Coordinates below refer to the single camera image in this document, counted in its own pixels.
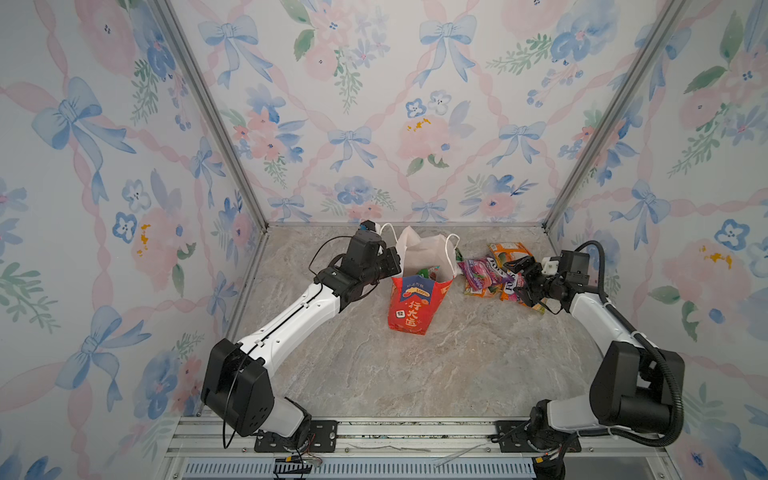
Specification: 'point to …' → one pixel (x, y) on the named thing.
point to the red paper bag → (428, 267)
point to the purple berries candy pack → (482, 273)
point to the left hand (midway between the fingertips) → (405, 254)
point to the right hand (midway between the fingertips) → (509, 272)
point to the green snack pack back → (459, 257)
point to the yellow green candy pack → (429, 273)
